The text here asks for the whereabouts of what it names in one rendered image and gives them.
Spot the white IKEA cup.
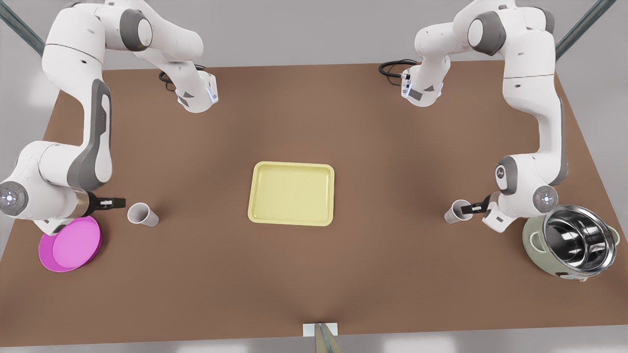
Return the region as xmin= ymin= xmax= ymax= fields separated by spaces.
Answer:
xmin=127 ymin=202 xmax=160 ymax=227
xmin=444 ymin=199 xmax=474 ymax=225

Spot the yellow rectangular tray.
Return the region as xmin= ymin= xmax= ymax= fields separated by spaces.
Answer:
xmin=247 ymin=161 xmax=336 ymax=227

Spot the pink round plate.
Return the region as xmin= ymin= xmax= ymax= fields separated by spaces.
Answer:
xmin=38 ymin=216 xmax=103 ymax=273

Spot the green pot with steel interior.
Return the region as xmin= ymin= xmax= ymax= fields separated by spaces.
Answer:
xmin=522 ymin=204 xmax=621 ymax=281

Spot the black cable loop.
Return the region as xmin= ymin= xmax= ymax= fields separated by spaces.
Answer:
xmin=379 ymin=59 xmax=419 ymax=79
xmin=158 ymin=64 xmax=207 ymax=93

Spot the silver frame post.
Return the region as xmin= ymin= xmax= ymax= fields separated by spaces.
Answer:
xmin=555 ymin=0 xmax=617 ymax=61
xmin=314 ymin=323 xmax=347 ymax=353
xmin=0 ymin=7 xmax=46 ymax=56

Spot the white frame post foot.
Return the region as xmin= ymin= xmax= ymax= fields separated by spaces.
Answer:
xmin=302 ymin=323 xmax=340 ymax=337

